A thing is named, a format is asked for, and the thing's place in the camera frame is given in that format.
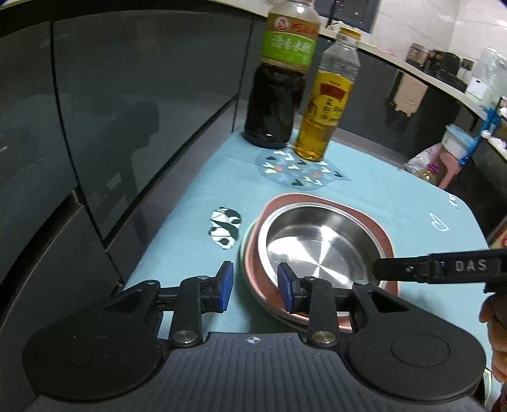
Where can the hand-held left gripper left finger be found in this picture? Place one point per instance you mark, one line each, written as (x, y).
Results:
(225, 289)

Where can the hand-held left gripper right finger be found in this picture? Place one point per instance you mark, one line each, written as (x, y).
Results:
(286, 287)

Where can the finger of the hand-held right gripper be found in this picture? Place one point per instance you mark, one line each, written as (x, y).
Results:
(400, 269)

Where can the pink rectangular dish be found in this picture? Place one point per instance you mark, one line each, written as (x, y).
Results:
(257, 269)

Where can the stainless steel bowl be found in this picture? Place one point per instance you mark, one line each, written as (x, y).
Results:
(317, 241)

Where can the person's right hand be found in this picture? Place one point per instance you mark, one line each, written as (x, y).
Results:
(499, 317)

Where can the red snack packet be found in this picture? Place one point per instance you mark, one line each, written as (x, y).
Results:
(500, 237)

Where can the teal printed tablecloth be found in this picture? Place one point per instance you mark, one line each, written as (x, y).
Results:
(186, 237)

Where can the pink plastic stool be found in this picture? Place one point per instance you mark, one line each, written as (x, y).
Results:
(449, 166)

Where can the clear plastic bag with bottle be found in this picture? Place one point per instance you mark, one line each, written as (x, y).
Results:
(426, 166)

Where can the white container with blue lid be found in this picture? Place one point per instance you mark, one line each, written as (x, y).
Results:
(453, 144)

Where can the cooking oil bottle yellow label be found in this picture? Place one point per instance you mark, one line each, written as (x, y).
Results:
(321, 119)

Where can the beige hanging board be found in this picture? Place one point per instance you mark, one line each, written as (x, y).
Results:
(410, 93)

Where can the white countertop appliance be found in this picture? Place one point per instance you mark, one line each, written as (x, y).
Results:
(477, 87)

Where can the dark vinegar bottle green label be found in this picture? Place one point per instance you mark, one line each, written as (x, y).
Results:
(273, 103)

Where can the dark grey kitchen cabinet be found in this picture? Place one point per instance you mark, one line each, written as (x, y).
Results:
(119, 119)

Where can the black countertop appliance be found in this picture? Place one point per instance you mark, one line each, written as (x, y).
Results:
(447, 65)

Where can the grey countertop appliance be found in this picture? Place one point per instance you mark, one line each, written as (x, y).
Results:
(419, 55)

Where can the white kitchen countertop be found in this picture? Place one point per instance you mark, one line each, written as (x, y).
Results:
(380, 50)

